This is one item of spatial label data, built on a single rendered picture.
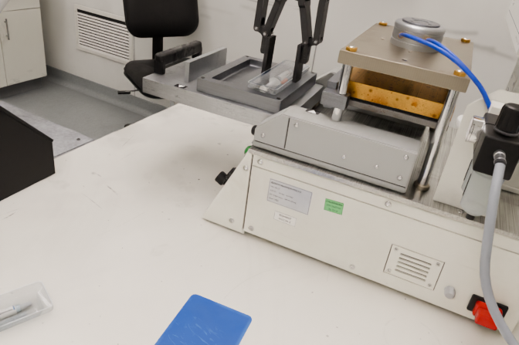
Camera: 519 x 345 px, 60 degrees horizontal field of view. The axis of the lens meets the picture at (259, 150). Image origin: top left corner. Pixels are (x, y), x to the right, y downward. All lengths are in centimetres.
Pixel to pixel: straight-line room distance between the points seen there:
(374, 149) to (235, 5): 194
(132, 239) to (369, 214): 40
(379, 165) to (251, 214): 25
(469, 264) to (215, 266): 39
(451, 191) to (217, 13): 207
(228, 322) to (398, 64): 43
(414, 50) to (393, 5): 147
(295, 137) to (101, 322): 38
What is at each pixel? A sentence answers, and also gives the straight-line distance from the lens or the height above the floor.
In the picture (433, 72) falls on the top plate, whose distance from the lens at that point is 66.
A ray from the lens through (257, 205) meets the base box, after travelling 78.
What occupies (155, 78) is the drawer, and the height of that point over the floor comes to 97.
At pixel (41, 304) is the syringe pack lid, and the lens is 70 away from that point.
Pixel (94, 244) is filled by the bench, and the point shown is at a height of 75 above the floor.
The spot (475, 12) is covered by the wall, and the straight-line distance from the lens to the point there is 217.
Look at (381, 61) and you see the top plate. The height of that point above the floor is 111.
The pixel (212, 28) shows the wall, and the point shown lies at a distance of 263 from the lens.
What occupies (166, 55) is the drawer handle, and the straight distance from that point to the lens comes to 90.
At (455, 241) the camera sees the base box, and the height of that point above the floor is 89.
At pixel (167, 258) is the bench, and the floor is 75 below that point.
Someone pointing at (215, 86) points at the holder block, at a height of 99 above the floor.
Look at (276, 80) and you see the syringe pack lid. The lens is 82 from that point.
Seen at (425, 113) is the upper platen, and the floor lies 104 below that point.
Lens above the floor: 127
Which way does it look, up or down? 27 degrees down
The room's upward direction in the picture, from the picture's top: 8 degrees clockwise
